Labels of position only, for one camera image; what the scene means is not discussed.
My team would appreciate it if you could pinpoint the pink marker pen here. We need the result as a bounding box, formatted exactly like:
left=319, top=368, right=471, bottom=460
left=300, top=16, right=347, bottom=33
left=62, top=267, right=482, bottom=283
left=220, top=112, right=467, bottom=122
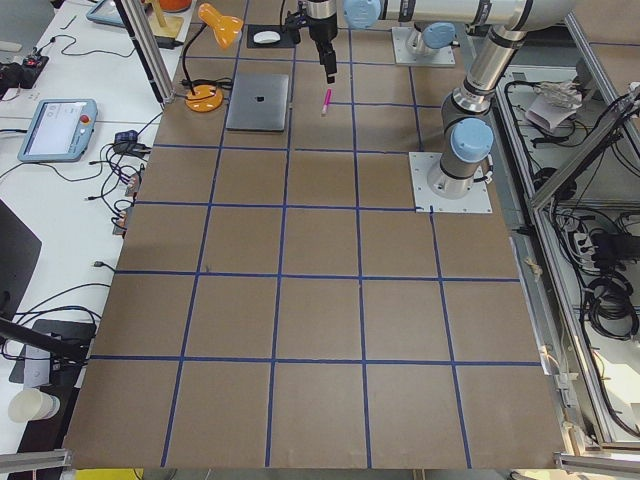
left=321, top=88, right=332, bottom=117

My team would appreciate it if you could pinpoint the white paper cup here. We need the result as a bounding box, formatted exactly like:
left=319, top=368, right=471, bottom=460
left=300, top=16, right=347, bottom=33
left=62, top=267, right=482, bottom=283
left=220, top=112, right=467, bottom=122
left=8, top=388, right=61, bottom=423

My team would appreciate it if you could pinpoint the white computer mouse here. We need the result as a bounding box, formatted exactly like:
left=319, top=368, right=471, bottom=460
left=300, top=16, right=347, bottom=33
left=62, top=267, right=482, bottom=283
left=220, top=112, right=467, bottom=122
left=253, top=30, right=281, bottom=45

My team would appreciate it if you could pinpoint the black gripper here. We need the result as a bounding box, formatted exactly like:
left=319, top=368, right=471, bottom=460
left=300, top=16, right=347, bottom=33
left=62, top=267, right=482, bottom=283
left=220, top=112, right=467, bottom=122
left=284, top=0, right=338, bottom=83

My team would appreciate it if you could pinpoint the grey closed laptop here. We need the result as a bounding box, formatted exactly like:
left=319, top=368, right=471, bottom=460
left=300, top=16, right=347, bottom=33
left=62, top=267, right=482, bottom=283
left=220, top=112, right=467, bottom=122
left=226, top=73, right=289, bottom=132

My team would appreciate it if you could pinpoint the black power adapter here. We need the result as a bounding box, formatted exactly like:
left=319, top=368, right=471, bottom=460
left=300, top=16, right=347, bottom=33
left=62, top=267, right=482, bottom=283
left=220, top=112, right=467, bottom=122
left=154, top=35, right=183, bottom=50

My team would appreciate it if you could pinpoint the orange cylindrical container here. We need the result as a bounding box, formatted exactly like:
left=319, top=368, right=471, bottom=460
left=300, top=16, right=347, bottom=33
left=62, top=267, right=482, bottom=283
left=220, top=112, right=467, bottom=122
left=159, top=0, right=192, bottom=13

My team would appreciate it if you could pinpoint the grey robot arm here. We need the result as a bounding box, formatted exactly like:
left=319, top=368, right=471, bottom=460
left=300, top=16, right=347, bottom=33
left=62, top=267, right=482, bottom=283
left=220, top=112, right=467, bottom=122
left=284, top=1, right=576, bottom=200
left=405, top=22, right=456, bottom=66

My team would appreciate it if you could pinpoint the wooden stand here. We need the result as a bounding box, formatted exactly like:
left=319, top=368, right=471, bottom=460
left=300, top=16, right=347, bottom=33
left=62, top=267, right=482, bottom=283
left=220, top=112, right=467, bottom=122
left=145, top=0, right=184, bottom=39

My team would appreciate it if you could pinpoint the black mousepad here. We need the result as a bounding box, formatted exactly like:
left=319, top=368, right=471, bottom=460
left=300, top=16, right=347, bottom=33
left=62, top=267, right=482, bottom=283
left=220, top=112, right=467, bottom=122
left=246, top=24, right=295, bottom=49

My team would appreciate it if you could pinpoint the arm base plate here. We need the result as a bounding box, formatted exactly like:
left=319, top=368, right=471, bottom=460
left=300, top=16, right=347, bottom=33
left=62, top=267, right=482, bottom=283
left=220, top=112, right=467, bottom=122
left=392, top=22, right=456, bottom=68
left=409, top=152, right=493, bottom=214

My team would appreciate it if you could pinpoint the orange desk lamp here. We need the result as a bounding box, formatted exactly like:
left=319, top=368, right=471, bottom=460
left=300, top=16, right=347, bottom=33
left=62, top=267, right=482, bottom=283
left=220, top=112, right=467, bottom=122
left=181, top=2, right=244, bottom=113

